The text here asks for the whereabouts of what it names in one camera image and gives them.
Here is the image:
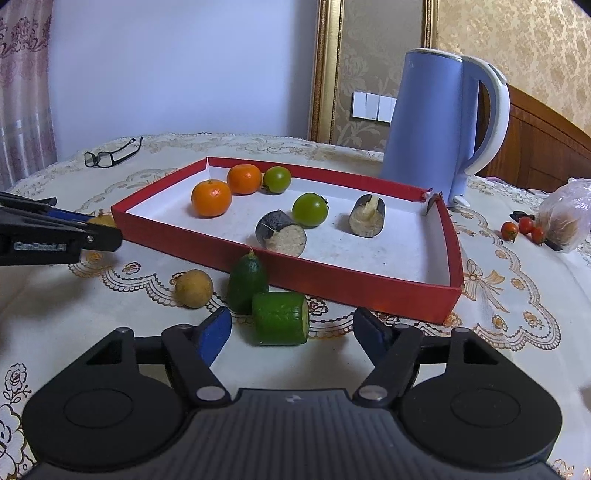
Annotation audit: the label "embroidered cream tablecloth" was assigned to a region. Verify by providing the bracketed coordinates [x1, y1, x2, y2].
[0, 133, 591, 480]

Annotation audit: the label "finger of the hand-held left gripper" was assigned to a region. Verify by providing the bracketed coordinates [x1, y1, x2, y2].
[0, 208, 123, 267]
[0, 191, 94, 226]

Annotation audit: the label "cut eggplant piece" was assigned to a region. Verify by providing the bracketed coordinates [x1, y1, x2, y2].
[348, 194, 386, 238]
[255, 210, 308, 258]

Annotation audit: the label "patterned curtain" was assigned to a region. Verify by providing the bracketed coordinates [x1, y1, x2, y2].
[0, 7, 58, 192]

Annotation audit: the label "cut green cucumber piece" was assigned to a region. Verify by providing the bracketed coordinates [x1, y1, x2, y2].
[252, 291, 309, 347]

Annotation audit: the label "gold framed wall panel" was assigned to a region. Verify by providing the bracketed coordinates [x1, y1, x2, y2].
[308, 0, 439, 153]

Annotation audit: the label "blue electric kettle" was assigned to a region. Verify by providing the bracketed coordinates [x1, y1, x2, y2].
[379, 47, 511, 208]

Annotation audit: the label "orange mandarin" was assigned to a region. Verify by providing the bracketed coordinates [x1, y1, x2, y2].
[191, 179, 232, 219]
[226, 164, 263, 195]

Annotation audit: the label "large green tomato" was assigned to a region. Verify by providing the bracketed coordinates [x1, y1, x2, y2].
[292, 192, 329, 228]

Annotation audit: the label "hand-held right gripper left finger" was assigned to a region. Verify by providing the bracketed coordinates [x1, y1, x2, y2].
[85, 305, 233, 407]

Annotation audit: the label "red cardboard box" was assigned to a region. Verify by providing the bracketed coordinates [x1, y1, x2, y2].
[111, 156, 464, 324]

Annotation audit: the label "black eyeglasses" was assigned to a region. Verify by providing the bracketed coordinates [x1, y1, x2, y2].
[84, 136, 144, 169]

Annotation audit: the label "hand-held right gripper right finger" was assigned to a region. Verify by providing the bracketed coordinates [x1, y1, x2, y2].
[352, 307, 502, 408]

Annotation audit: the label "white wall switch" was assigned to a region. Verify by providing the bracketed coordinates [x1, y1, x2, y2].
[352, 91, 397, 123]

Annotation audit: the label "clear plastic bag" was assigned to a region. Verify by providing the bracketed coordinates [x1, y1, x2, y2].
[536, 178, 591, 253]

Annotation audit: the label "wooden headboard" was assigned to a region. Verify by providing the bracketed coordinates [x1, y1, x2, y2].
[475, 83, 591, 195]

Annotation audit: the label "small green tomato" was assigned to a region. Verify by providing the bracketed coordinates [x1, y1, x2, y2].
[262, 166, 293, 193]

